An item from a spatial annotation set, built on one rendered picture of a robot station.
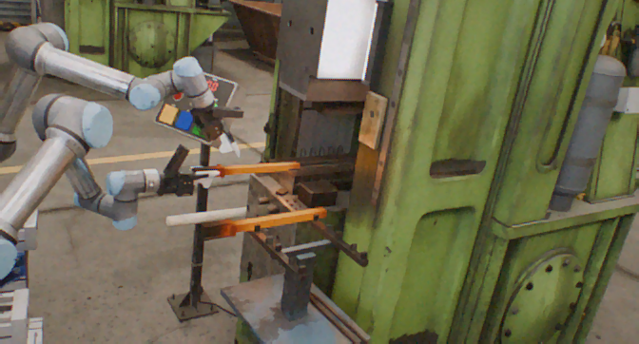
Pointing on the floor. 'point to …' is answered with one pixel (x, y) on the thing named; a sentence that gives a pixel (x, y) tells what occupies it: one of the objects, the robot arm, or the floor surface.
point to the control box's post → (199, 223)
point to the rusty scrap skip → (260, 27)
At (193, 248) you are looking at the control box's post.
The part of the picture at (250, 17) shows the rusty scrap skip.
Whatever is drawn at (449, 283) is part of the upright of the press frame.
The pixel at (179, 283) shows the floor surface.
